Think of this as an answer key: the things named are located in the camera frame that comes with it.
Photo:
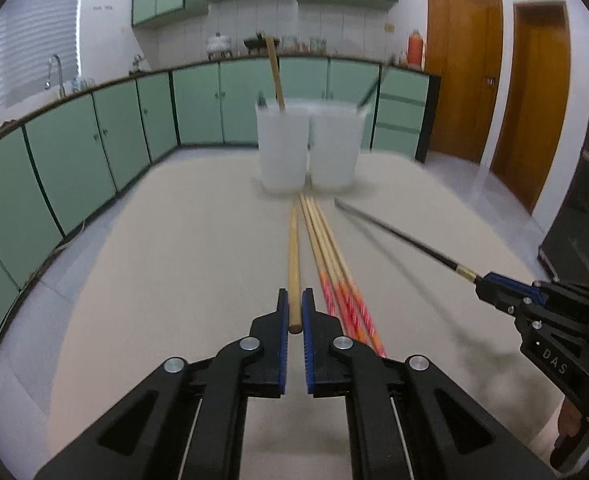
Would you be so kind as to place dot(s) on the black wok with lid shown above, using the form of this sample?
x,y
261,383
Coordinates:
x,y
256,44

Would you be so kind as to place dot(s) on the green lower kitchen cabinets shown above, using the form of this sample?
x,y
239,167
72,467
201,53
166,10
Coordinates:
x,y
61,164

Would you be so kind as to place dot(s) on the black chopstick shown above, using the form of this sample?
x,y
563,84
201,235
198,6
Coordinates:
x,y
450,263
374,85

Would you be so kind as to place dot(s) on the person's right hand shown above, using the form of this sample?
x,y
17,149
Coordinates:
x,y
569,422

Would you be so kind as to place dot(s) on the metal kettle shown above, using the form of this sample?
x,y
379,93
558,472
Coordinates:
x,y
139,64

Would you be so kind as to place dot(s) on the metal spoon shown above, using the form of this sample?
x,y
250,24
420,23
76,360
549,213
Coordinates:
x,y
261,100

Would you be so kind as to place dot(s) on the white cooking pot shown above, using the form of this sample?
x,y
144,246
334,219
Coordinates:
x,y
218,46

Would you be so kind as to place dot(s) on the orange thermos flask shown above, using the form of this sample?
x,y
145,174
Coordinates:
x,y
415,49

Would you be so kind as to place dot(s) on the plain bamboo chopstick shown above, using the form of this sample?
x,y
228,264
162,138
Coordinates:
x,y
294,289
274,68

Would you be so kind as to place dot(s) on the white window blinds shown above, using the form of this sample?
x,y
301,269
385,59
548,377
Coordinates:
x,y
38,47

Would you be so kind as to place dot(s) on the red patterned bamboo chopstick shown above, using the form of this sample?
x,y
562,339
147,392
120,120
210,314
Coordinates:
x,y
324,269

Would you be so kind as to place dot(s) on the wooden door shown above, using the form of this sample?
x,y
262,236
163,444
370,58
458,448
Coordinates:
x,y
536,100
465,49

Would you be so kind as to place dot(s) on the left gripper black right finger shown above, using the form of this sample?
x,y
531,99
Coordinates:
x,y
308,312

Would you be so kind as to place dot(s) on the glass jars on counter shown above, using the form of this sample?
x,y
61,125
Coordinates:
x,y
294,44

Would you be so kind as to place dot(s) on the white double utensil holder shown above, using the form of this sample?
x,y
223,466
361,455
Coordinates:
x,y
313,142

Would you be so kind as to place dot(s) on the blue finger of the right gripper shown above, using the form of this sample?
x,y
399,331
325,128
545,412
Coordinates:
x,y
503,301
514,283

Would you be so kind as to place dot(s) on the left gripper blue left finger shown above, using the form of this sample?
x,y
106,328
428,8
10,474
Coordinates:
x,y
282,343

